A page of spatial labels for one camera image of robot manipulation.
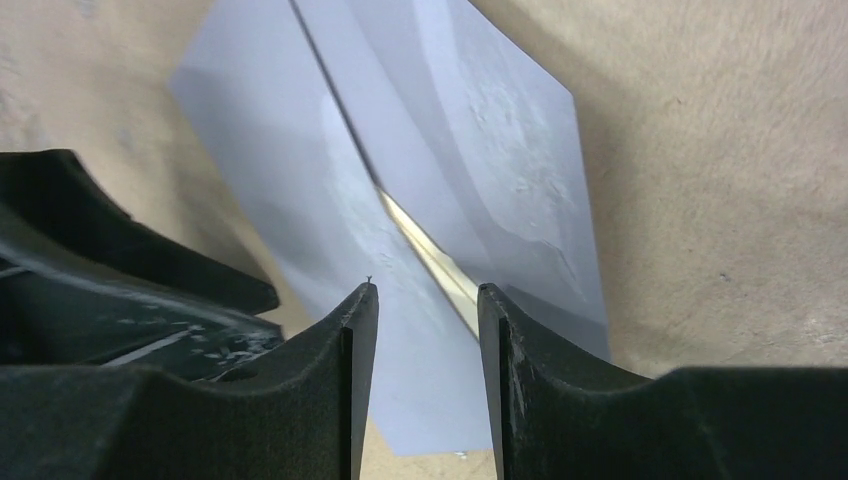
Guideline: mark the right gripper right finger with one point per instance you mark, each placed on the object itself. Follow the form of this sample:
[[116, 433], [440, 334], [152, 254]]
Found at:
[[559, 412]]

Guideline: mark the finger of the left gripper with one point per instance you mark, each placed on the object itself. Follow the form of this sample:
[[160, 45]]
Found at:
[[83, 283]]

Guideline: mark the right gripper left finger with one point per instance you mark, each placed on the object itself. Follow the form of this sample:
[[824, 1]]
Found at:
[[297, 412]]

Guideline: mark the grey envelope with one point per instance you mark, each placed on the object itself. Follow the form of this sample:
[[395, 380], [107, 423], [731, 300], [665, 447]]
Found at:
[[413, 144]]

